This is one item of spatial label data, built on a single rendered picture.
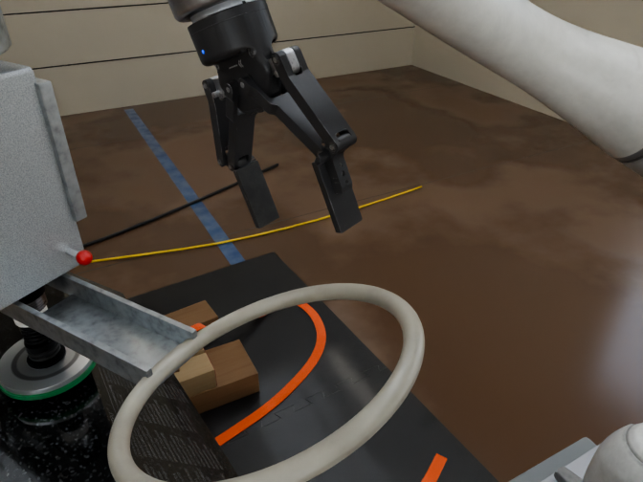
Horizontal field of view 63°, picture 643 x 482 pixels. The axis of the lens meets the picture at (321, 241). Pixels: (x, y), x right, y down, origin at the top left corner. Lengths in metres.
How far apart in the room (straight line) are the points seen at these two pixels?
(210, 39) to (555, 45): 0.29
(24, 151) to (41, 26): 4.95
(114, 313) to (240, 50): 0.77
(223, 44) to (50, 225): 0.76
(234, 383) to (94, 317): 1.25
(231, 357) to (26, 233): 1.46
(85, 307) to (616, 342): 2.50
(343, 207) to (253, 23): 0.18
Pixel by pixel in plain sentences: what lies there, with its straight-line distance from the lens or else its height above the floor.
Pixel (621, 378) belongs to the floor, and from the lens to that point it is 2.85.
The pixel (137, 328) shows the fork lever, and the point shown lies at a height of 1.12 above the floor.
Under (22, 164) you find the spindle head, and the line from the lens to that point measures 1.12.
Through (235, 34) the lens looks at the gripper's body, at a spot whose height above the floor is 1.73.
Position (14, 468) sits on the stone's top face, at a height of 0.87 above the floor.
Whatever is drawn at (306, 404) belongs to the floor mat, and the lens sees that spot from 2.38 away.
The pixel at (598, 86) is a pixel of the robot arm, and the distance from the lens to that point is 0.53.
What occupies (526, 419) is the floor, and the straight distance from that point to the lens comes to 2.50.
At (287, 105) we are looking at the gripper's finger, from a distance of 0.49.
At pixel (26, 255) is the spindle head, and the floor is 1.25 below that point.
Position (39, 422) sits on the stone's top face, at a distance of 1.37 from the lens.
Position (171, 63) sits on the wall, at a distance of 6.28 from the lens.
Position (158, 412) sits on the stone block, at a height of 0.75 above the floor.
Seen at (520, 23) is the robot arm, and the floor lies 1.74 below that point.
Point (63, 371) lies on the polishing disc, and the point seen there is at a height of 0.92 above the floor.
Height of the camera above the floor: 1.82
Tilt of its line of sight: 32 degrees down
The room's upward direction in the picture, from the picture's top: straight up
